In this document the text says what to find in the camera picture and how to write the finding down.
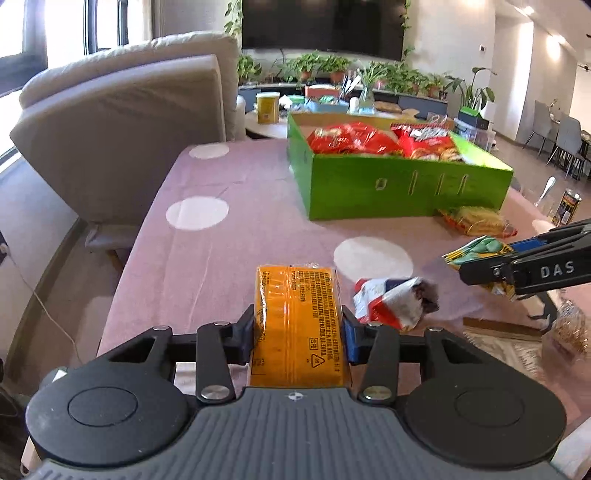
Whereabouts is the black and yellow can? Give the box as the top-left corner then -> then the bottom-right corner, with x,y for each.
551,189 -> 583,227

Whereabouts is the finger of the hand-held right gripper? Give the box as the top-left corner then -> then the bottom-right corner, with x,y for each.
459,237 -> 591,297
510,220 -> 591,254

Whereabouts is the round white coffee table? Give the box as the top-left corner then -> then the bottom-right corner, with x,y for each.
245,108 -> 297,140

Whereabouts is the pink box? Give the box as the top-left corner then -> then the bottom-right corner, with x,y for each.
305,85 -> 343,100

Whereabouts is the white cable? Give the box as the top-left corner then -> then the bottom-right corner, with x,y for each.
4,247 -> 78,357

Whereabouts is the window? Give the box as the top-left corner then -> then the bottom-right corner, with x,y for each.
0,0 -> 153,97

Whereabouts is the yellow and red snack packet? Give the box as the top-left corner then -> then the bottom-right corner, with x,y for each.
438,206 -> 519,239

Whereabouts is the clear storage bin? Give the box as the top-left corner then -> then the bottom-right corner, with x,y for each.
455,117 -> 498,149

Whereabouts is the potted green plant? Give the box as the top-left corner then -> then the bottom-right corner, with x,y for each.
388,65 -> 419,95
238,55 -> 262,85
416,71 -> 448,99
321,54 -> 352,84
285,53 -> 324,84

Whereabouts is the wall television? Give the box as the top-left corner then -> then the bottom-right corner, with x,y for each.
241,0 -> 405,62

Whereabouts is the orange snack packet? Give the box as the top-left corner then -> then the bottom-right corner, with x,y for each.
249,264 -> 354,388

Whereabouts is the blue basket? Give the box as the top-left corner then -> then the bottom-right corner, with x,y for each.
309,99 -> 350,114

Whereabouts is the green and black box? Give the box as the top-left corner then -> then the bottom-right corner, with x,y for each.
458,107 -> 491,128

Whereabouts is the clear bag of brown snacks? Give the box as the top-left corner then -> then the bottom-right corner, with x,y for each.
542,299 -> 591,357

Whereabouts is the glass vase with plant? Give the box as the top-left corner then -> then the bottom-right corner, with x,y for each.
358,62 -> 389,108

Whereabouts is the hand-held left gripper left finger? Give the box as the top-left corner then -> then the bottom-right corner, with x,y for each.
95,305 -> 257,404

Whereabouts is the red snack bag white print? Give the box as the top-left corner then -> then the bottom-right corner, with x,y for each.
392,122 -> 465,162

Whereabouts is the grey dining chair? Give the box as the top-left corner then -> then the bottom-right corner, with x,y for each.
547,115 -> 583,179
526,100 -> 560,149

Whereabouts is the beige sofa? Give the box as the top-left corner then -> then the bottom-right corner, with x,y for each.
10,31 -> 242,254

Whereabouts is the green and yellow snack packet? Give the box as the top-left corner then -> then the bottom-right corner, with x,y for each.
442,235 -> 519,302

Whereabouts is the red and white crumpled packet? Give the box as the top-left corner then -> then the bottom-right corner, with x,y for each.
353,277 -> 440,332

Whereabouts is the green cardboard box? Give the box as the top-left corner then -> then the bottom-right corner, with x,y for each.
286,111 -> 515,221

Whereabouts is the pink dotted tablecloth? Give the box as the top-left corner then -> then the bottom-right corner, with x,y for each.
97,137 -> 591,430

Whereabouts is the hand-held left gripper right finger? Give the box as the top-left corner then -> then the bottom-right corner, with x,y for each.
342,310 -> 490,404

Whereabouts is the large leaf floor plant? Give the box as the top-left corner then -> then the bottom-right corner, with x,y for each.
445,67 -> 498,114

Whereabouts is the large red snack bag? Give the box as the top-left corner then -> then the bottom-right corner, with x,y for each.
307,122 -> 403,156

